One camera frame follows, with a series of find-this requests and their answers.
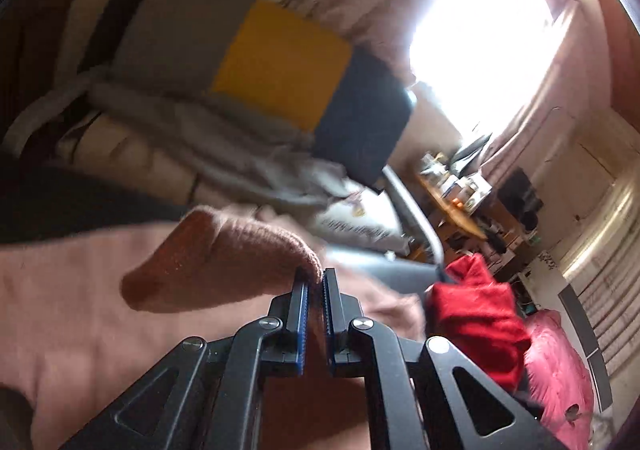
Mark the window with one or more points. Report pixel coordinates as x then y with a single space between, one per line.
480 30

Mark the wooden desk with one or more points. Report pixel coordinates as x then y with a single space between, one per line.
457 215

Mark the pink knit sweater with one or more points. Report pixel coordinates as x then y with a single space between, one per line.
100 330

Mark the dark bed headboard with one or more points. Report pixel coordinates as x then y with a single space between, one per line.
585 330

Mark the grey cloth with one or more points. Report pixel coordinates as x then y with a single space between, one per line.
210 135

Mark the red bedspread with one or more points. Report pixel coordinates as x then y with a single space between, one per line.
555 370

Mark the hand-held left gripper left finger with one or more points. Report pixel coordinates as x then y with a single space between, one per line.
300 325

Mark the grey yellow blue cushion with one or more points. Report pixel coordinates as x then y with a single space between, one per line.
280 65

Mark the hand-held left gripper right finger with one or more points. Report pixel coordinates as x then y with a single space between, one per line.
327 325

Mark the black television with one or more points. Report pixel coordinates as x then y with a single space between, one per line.
520 195

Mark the white ribbed cloth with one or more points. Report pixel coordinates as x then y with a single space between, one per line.
125 150

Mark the red knit sweater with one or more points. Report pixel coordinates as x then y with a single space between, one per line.
475 315

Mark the striped beige curtain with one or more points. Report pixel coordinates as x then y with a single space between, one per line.
610 240

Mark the white printed pillow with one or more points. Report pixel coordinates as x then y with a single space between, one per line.
360 225

